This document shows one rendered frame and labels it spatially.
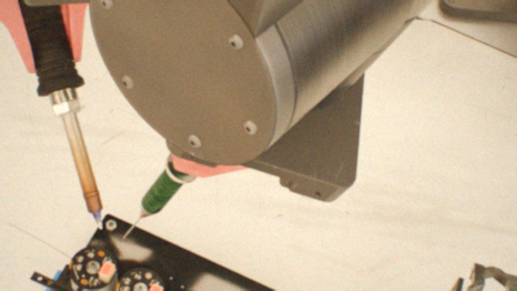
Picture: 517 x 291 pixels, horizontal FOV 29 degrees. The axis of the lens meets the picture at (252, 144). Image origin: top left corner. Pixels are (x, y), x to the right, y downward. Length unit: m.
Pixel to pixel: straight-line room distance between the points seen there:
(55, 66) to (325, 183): 0.22
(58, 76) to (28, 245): 0.14
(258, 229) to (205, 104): 0.39
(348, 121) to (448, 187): 0.31
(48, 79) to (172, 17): 0.30
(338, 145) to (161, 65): 0.12
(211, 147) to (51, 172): 0.40
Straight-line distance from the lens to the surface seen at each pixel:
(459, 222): 0.65
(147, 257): 0.60
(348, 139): 0.35
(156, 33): 0.23
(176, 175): 0.44
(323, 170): 0.34
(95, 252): 0.54
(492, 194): 0.67
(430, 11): 0.74
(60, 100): 0.52
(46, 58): 0.52
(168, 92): 0.24
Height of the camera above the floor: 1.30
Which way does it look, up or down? 59 degrees down
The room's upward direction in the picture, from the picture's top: 9 degrees clockwise
